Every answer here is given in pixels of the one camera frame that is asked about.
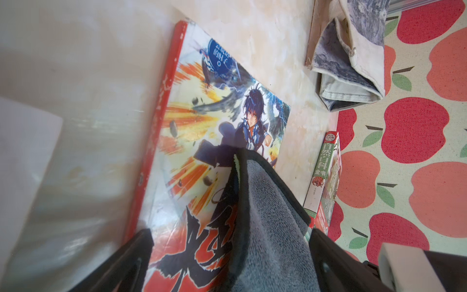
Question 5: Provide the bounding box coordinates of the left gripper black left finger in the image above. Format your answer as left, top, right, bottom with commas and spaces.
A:
71, 229, 154, 292

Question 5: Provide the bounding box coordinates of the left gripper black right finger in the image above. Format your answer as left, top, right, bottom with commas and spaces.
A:
309, 229, 390, 292

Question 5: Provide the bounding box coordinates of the red green cover book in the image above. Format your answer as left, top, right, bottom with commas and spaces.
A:
304, 131, 342, 234

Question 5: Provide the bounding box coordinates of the grey green microfibre cloth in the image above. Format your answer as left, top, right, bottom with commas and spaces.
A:
218, 148, 320, 292

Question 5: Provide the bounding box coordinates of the white book with blue vortex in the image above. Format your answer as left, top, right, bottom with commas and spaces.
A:
1, 97, 63, 274

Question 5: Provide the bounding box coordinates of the red black manga book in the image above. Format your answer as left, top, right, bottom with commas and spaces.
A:
125, 21, 291, 292

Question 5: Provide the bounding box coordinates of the cream printed canvas bag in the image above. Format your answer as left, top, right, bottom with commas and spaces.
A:
309, 0, 390, 112

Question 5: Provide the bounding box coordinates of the right rear aluminium corner post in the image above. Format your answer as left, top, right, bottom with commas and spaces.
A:
387, 0, 439, 15

